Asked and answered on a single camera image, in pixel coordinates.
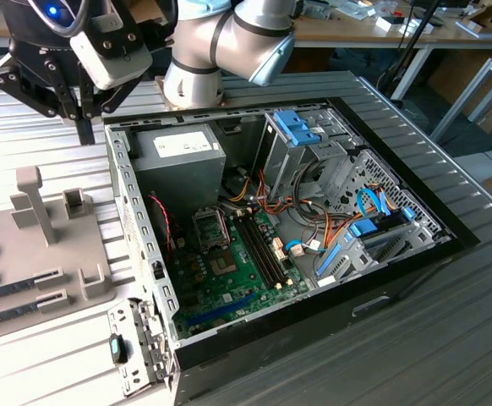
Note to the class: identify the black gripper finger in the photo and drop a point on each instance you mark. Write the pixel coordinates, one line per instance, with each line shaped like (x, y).
(5, 74)
(110, 102)

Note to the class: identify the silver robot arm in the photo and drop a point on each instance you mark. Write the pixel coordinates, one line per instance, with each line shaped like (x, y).
(237, 38)

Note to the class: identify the CPU socket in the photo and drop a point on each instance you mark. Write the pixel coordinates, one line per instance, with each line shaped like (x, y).
(222, 264)

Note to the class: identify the grey power supply unit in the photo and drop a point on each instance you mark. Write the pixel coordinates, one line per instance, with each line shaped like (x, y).
(178, 182)

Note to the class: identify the grey parts rack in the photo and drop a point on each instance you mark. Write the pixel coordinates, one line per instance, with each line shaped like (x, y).
(60, 249)

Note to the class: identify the silver metal drive cage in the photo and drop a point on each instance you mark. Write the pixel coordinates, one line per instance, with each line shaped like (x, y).
(280, 165)

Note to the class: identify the black RAM slot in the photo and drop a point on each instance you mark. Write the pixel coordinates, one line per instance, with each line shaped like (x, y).
(258, 249)
(269, 245)

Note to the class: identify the dark RAM stick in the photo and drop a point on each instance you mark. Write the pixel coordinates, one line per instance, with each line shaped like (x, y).
(5, 287)
(5, 315)

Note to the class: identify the green motherboard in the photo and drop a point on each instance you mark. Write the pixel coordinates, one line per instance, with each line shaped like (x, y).
(225, 292)

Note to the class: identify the beige board connector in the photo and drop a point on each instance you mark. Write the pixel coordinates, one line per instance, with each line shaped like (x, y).
(279, 248)

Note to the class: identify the grey metal box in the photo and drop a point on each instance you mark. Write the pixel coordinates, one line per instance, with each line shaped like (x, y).
(318, 10)

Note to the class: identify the blue expansion slot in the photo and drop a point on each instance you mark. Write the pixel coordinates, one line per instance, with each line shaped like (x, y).
(220, 308)

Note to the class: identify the silver coin battery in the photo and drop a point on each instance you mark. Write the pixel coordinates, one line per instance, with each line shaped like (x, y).
(218, 322)

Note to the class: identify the black blue case latch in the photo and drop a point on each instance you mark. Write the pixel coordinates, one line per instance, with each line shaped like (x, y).
(116, 349)

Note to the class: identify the hard disk in blue carrier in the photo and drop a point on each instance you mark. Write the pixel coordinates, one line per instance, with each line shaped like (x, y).
(362, 228)

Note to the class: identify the small white box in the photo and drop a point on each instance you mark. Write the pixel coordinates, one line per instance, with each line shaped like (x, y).
(383, 24)

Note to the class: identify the black open PC case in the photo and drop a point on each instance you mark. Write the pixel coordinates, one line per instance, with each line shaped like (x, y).
(271, 338)

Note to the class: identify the grey metal disk bay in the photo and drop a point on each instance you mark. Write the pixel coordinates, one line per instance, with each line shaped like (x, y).
(351, 258)

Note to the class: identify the black tripod stand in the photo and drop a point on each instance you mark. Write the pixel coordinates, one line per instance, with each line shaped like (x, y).
(415, 40)

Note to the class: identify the flat white box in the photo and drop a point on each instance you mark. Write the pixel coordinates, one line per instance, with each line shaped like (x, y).
(419, 29)

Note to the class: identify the open cardboard box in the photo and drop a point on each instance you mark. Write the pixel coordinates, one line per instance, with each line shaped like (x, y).
(482, 17)

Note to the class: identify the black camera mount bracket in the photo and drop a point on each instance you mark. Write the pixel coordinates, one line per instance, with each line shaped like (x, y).
(134, 25)

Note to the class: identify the blue plastic drive bracket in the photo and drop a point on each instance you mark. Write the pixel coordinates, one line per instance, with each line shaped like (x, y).
(296, 127)

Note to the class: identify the blue plastic rail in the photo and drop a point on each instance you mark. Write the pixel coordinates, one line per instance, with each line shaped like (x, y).
(328, 260)

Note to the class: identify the aluminium profile frame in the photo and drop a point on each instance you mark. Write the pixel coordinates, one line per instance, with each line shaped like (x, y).
(463, 101)

